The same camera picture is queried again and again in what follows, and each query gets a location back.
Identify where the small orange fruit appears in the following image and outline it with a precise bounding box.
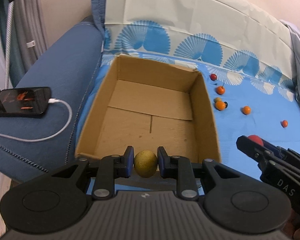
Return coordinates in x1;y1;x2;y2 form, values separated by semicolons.
281;120;288;128

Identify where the red round fruit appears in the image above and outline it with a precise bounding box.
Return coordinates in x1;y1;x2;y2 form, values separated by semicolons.
248;135;264;146

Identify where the brown cardboard box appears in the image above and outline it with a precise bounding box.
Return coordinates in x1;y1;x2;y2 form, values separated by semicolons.
75;55;221;163

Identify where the white charging cable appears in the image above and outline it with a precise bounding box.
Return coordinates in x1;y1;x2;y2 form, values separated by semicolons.
0;97;73;143

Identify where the small dark red fruit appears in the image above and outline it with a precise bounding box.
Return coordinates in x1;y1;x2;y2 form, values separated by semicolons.
210;74;217;81

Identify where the blue sofa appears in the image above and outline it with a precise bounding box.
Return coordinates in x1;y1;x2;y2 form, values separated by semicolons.
0;0;108;183

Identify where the black smartphone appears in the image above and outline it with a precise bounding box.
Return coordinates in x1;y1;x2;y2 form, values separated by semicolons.
0;87;51;118

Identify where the person's left hand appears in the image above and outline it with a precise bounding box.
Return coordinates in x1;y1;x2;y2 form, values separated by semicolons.
282;210;300;240

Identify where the yellow-green round fruit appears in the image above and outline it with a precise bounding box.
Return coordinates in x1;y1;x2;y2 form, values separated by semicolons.
134;150;158;178

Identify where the grey curtain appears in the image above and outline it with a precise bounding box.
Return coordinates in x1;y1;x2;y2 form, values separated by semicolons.
0;0;48;87

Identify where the orange round fruit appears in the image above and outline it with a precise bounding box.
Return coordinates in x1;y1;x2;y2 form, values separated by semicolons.
215;101;226;111

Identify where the blue patterned sheet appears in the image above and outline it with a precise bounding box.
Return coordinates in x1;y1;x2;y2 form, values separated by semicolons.
79;0;300;178

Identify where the orange fruit with stem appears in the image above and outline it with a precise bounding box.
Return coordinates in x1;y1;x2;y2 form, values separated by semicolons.
215;85;225;95

